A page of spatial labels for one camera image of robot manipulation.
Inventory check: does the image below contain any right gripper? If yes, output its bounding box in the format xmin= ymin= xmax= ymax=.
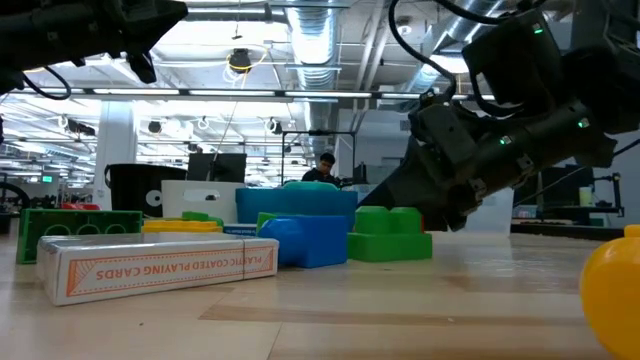
xmin=358 ymin=95 xmax=531 ymax=233

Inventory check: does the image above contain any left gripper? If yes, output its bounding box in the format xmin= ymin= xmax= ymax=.
xmin=34 ymin=0 xmax=189 ymax=84

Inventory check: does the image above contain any green soft brick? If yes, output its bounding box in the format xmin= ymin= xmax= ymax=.
xmin=256 ymin=212 xmax=279 ymax=234
xmin=347 ymin=206 xmax=434 ymax=263

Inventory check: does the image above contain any teal foam die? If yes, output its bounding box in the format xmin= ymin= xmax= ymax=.
xmin=283 ymin=180 xmax=340 ymax=192

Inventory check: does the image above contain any blue soft brick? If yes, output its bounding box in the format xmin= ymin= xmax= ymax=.
xmin=257 ymin=214 xmax=350 ymax=270

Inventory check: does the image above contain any yellow duplo plate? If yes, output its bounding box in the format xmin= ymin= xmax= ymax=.
xmin=141 ymin=219 xmax=224 ymax=235

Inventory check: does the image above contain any small green duplo brick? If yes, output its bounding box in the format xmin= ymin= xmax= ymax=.
xmin=15 ymin=208 xmax=145 ymax=265

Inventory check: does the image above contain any yellow soft brick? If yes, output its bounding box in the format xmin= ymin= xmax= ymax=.
xmin=579 ymin=223 xmax=640 ymax=360

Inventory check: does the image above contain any orange white card box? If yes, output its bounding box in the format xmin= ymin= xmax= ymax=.
xmin=35 ymin=233 xmax=280 ymax=307

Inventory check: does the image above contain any long ceiling light strip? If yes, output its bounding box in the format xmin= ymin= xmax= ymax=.
xmin=0 ymin=87 xmax=497 ymax=104

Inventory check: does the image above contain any person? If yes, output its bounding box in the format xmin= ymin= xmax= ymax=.
xmin=301 ymin=152 xmax=347 ymax=186

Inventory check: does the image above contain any teal plastic bin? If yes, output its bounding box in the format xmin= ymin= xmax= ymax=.
xmin=234 ymin=187 xmax=359 ymax=239

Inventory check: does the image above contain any black office monitor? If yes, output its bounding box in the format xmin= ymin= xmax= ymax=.
xmin=187 ymin=152 xmax=248 ymax=184

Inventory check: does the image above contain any blue playing card deck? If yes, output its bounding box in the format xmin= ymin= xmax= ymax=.
xmin=223 ymin=223 xmax=259 ymax=238

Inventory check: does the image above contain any black shelf stand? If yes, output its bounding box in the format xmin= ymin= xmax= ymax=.
xmin=592 ymin=172 xmax=626 ymax=226

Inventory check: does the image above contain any white plastic bin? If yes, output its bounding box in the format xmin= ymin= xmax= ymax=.
xmin=160 ymin=179 xmax=246 ymax=225

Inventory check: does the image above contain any black ceiling cable reel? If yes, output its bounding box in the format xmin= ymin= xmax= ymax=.
xmin=227 ymin=47 xmax=256 ymax=75

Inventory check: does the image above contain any black aluminium frame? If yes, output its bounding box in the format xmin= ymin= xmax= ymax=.
xmin=509 ymin=222 xmax=627 ymax=246

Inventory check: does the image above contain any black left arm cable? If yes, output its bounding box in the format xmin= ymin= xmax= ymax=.
xmin=21 ymin=63 xmax=74 ymax=102

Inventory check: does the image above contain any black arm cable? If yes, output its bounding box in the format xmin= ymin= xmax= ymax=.
xmin=21 ymin=63 xmax=74 ymax=102
xmin=387 ymin=0 xmax=459 ymax=101

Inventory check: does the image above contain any silver ventilation duct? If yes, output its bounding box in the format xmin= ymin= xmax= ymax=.
xmin=284 ymin=0 xmax=346 ymax=156

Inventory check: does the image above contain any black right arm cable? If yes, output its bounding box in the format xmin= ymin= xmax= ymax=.
xmin=387 ymin=0 xmax=459 ymax=101

